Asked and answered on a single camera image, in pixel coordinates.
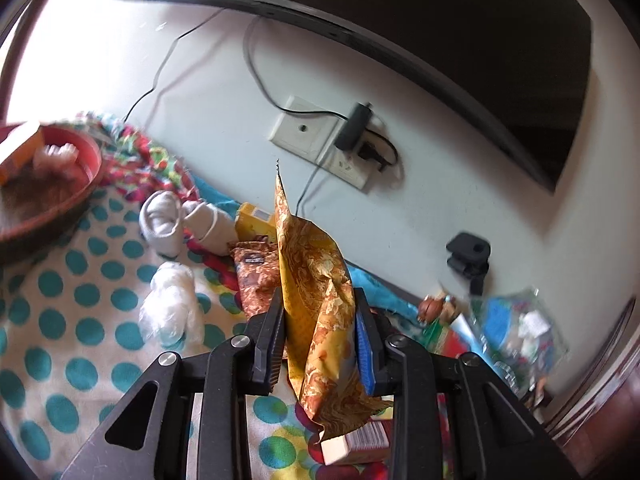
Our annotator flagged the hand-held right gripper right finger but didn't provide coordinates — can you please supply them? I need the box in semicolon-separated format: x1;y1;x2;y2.
352;286;583;480

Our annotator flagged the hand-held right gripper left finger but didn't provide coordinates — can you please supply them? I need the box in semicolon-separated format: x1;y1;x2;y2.
60;287;287;480

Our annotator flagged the yellow snack packet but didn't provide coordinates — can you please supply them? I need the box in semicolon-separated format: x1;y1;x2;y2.
272;157;396;443

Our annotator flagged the yellow medicine box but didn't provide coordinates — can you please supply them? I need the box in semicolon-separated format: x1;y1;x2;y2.
235;202;278;243

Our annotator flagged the brown snack packet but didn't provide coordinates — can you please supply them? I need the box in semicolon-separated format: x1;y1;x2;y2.
229;241;281;321

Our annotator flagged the red green packet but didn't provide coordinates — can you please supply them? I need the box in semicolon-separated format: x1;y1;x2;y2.
425;322;467;358

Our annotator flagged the brown small figurine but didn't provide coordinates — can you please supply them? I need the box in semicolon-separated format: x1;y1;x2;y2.
417;292;461;326

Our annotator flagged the white red small box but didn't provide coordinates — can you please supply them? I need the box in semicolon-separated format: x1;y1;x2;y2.
320;420;393;466

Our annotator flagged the crumpled white plastic bag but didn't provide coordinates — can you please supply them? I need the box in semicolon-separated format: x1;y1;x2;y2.
139;261;206;346

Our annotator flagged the clear plastic bag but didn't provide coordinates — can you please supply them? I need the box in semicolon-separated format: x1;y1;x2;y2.
450;287;571;401

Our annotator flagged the black plug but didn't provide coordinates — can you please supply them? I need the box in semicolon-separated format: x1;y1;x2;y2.
357;142;398;172

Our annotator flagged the white teal polka-dot cloth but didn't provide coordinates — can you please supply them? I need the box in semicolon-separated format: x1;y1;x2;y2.
0;187;321;480

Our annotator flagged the colourful dotted cloth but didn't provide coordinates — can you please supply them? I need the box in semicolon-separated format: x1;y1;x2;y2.
65;110;446;480

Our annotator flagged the black power adapter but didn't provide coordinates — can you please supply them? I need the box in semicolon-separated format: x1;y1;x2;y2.
334;102;373;151

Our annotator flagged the dark wooden cabinet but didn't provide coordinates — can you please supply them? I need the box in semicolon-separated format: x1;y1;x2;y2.
545;300;640;480

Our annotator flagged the red round basket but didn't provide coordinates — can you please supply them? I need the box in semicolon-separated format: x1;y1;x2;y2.
0;121;103;261

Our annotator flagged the white crumpled wrapper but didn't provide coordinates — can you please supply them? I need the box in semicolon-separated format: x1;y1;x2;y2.
32;142;81;178

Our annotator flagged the orange cardboard box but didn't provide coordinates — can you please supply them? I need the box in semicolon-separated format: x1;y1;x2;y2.
0;122;46;186

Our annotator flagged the black flat television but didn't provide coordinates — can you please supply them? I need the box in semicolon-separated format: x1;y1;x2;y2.
115;0;593;196

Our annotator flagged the white wall power socket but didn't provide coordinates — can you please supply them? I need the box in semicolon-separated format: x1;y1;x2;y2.
320;145;381;193

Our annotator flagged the white wall antenna plate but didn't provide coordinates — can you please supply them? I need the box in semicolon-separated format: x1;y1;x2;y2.
268;95;351;166

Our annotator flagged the black television cable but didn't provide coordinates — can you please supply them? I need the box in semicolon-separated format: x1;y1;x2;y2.
245;15;351;121

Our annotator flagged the thin black cable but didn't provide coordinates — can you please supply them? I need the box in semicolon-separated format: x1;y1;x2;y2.
122;10;226;123

